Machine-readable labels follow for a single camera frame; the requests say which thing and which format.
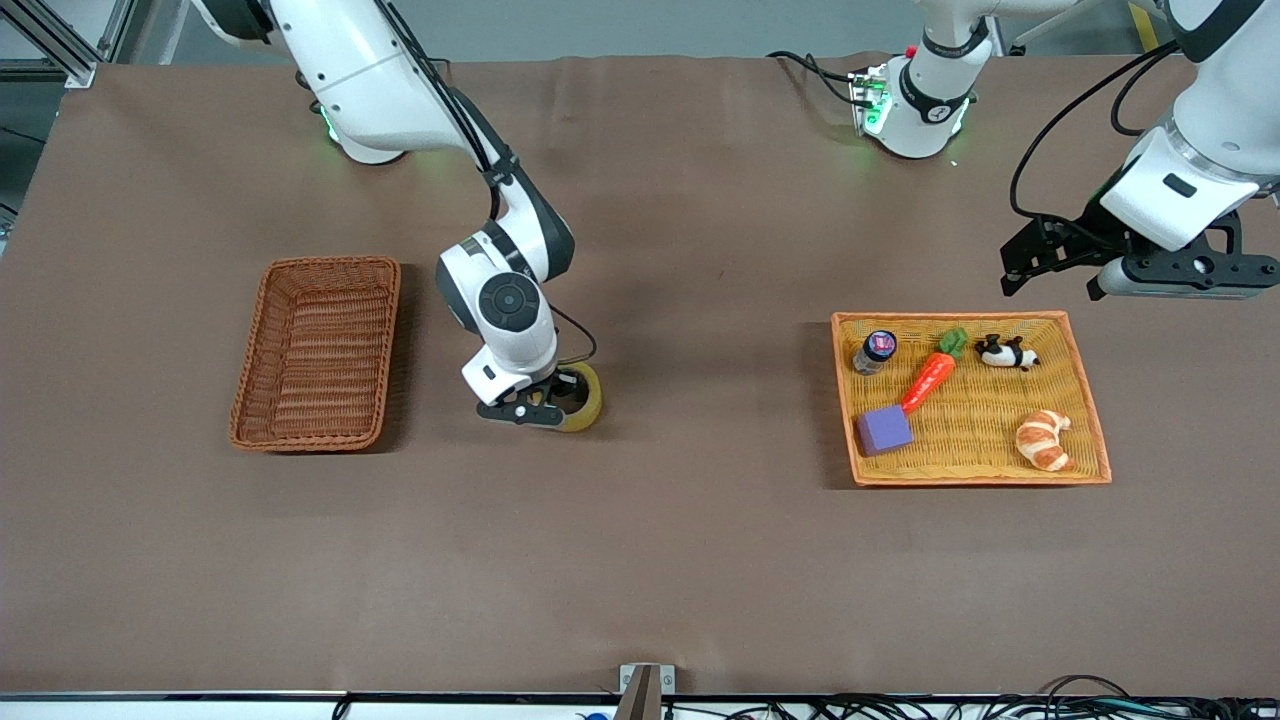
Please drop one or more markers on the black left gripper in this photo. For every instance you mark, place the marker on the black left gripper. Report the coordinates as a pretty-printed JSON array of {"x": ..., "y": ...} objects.
[{"x": 1082, "y": 240}]

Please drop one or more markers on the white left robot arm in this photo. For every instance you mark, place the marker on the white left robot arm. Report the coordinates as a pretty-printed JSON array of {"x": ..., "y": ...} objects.
[{"x": 930, "y": 100}]

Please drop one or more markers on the orange wicker tray basket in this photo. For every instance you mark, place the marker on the orange wicker tray basket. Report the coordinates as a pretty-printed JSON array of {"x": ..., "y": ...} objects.
[{"x": 990, "y": 430}]

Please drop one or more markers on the purple foam cube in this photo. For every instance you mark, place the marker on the purple foam cube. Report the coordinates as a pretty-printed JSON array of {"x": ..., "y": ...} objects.
[{"x": 884, "y": 430}]

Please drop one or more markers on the left base connector box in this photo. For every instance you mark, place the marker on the left base connector box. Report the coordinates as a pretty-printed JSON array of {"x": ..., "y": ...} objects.
[{"x": 868, "y": 100}]

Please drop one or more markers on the small dark-capped bottle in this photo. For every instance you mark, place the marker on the small dark-capped bottle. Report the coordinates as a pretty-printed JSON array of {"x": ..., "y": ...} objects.
[{"x": 875, "y": 352}]

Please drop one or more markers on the clear yellowish tape roll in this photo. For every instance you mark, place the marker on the clear yellowish tape roll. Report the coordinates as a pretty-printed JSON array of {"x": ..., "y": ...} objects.
[{"x": 596, "y": 400}]

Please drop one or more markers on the toy croissant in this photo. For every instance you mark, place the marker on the toy croissant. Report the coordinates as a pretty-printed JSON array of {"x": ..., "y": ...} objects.
[{"x": 1042, "y": 442}]

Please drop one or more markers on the brown wicker basket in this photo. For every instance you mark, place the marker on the brown wicker basket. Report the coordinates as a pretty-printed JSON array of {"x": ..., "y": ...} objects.
[{"x": 320, "y": 350}]

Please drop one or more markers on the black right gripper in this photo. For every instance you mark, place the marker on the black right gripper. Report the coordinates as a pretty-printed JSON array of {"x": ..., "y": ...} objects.
[{"x": 562, "y": 388}]

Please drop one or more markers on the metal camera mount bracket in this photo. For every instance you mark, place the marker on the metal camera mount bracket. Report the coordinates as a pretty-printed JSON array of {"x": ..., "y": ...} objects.
[{"x": 645, "y": 690}]

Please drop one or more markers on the black white panda toy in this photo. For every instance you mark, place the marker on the black white panda toy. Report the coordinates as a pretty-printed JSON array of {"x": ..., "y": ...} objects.
[{"x": 1005, "y": 353}]

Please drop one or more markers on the orange toy carrot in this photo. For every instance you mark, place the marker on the orange toy carrot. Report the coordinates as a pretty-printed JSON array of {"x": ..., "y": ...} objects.
[{"x": 930, "y": 378}]

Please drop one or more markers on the aluminium frame post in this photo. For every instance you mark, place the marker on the aluminium frame post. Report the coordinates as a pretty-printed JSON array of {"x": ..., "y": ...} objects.
[{"x": 60, "y": 45}]

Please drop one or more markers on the brown table cloth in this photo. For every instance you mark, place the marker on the brown table cloth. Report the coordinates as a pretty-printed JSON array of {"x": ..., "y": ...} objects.
[{"x": 640, "y": 500}]

